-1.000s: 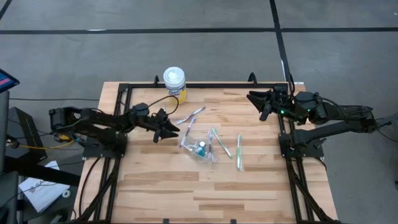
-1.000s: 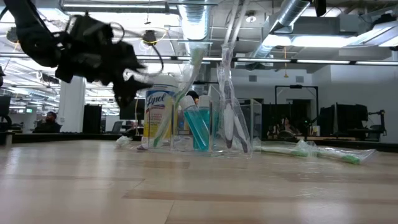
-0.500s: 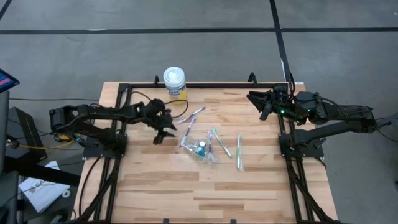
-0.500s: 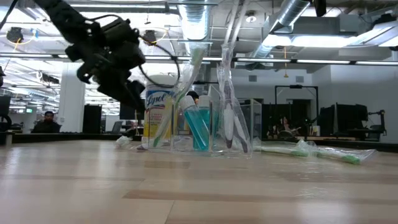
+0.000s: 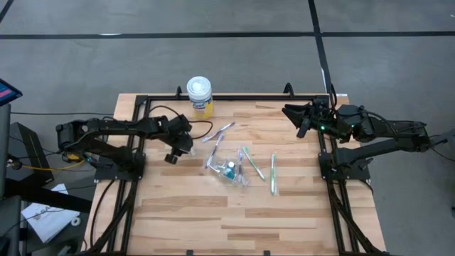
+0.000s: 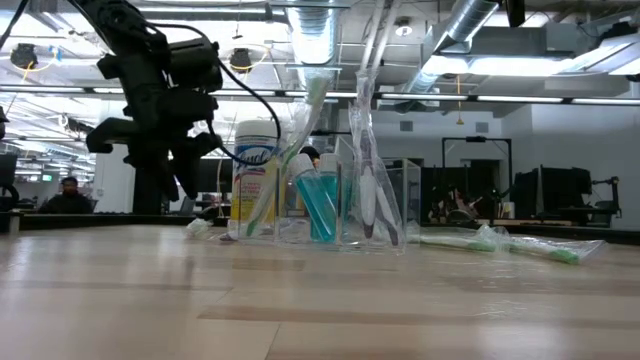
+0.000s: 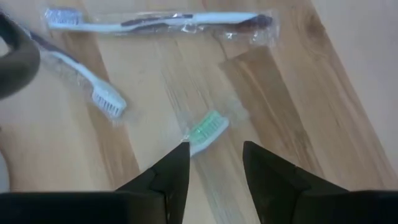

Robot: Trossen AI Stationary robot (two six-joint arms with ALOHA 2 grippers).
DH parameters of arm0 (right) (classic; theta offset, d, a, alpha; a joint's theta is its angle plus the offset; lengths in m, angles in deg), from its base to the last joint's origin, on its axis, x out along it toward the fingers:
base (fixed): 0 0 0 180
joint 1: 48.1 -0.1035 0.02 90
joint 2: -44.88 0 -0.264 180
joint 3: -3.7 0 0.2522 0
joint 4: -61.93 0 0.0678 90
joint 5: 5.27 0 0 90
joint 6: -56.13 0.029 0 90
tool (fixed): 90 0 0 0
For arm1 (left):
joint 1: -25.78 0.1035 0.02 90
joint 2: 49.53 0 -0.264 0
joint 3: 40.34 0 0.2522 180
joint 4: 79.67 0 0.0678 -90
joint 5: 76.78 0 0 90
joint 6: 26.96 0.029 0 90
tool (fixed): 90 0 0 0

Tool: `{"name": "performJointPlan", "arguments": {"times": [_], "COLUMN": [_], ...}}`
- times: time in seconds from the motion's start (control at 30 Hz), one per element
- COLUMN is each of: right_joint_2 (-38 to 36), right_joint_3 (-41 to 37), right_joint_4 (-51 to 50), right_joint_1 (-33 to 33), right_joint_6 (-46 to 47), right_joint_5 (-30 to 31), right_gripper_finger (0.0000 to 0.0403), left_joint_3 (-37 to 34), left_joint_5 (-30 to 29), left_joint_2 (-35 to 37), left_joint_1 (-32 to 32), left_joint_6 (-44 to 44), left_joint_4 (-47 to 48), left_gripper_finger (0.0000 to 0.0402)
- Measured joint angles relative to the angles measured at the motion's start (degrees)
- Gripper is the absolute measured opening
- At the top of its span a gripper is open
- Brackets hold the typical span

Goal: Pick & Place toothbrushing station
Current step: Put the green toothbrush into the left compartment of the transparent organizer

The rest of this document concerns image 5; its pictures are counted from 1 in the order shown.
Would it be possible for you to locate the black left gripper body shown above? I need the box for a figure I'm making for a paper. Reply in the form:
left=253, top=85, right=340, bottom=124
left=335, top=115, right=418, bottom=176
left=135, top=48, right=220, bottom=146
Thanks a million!
left=164, top=113, right=195, bottom=164

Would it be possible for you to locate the black metal table frame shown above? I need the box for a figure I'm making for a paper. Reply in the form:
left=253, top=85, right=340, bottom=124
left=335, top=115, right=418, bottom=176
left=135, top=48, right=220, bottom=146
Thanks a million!
left=87, top=92, right=390, bottom=256

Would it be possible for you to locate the tablet screen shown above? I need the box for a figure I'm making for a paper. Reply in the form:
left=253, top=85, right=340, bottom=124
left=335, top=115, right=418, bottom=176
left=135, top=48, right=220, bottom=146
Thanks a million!
left=0, top=78, right=23, bottom=107

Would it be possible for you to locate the black computer case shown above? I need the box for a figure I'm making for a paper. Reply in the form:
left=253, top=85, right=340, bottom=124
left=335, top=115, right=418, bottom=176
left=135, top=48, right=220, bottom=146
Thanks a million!
left=9, top=122, right=55, bottom=186

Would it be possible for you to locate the clear plastic bag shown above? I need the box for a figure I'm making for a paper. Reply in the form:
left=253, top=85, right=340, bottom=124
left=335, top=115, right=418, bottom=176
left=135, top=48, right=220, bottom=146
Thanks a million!
left=205, top=157, right=250, bottom=188

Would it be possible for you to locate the black support beam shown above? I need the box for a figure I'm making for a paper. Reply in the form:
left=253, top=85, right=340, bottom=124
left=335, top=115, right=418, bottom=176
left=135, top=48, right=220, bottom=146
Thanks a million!
left=0, top=177, right=93, bottom=214

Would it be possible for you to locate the white wipes canister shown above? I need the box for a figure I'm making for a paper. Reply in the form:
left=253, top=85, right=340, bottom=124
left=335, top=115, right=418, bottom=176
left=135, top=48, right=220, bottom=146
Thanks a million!
left=186, top=75, right=215, bottom=120

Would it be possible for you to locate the yellow cable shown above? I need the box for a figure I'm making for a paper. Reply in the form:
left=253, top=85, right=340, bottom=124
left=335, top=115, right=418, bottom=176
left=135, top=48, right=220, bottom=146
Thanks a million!
left=21, top=151, right=88, bottom=172

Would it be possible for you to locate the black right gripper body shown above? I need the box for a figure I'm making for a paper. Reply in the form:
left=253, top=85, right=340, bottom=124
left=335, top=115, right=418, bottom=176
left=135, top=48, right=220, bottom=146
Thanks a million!
left=297, top=98, right=339, bottom=139

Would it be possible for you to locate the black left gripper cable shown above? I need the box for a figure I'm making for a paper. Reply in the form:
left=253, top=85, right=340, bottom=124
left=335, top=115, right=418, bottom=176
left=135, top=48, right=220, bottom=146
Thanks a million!
left=147, top=105, right=214, bottom=140

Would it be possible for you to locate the white paper booklet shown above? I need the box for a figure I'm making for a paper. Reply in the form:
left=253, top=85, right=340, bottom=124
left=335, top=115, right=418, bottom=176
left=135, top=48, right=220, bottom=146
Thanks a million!
left=20, top=202, right=81, bottom=245

